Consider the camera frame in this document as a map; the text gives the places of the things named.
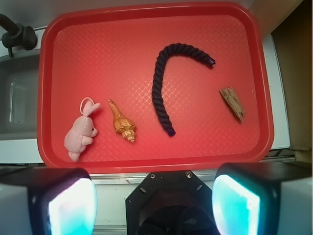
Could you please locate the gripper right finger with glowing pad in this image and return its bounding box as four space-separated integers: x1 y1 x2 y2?
212 162 313 235

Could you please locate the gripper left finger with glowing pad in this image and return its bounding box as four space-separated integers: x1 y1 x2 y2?
0 167 97 235

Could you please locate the brown wood chip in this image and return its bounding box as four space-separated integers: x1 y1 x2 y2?
219 87 246 123

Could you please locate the pink plush bunny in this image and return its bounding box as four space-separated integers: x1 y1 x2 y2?
64 97 100 162

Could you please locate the orange spiral seashell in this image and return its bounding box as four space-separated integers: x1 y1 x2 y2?
108 99 136 143

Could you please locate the stainless steel sink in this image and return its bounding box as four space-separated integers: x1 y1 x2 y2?
0 54 39 141

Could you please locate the red plastic tray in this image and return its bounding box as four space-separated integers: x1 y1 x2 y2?
37 2 274 173

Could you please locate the dark purple twisted rope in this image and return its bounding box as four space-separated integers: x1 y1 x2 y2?
152 43 216 137

